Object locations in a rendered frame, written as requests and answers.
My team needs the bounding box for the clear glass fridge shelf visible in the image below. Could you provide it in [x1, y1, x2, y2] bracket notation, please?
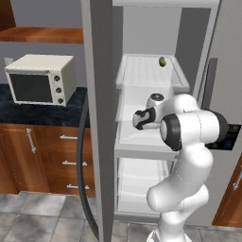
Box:
[114, 53, 191, 92]

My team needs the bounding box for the translucent white fridge drawer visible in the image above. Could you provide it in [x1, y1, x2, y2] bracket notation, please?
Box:
[116, 157, 174, 216]

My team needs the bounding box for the wooden drawer front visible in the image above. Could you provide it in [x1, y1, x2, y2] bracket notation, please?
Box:
[41, 126, 91, 153]
[46, 150, 95, 177]
[48, 174, 96, 199]

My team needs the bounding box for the grey fridge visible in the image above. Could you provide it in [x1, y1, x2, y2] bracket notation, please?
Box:
[112, 0, 221, 225]

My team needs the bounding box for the black fridge dispenser panel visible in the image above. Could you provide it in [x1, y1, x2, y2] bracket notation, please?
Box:
[204, 123, 242, 151]

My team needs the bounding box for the grey fridge door with dispenser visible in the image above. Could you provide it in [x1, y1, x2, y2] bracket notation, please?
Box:
[188, 0, 242, 228]

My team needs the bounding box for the white toaster oven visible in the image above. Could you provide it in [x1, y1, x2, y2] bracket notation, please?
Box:
[4, 53, 78, 108]

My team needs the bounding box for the wooden cupboard door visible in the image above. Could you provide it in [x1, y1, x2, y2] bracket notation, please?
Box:
[212, 154, 242, 229]
[0, 124, 50, 195]

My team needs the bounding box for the silver drawer handle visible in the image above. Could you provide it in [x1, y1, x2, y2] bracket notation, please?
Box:
[60, 134, 78, 141]
[65, 183, 91, 190]
[61, 160, 89, 166]

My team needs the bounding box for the dark curved fridge door handle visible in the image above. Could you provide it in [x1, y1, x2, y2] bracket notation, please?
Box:
[76, 93, 100, 241]

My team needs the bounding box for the silver cupboard door handle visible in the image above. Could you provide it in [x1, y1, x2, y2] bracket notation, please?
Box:
[233, 171, 242, 191]
[26, 128, 37, 155]

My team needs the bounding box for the grey straight fridge door handle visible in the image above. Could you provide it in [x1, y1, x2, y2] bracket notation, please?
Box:
[201, 57, 218, 110]

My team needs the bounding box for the wooden wall shelf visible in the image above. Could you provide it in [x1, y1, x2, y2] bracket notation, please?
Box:
[0, 26, 85, 44]

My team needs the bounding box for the wooden wall cupboard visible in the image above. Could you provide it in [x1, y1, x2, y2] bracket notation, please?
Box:
[0, 0, 17, 32]

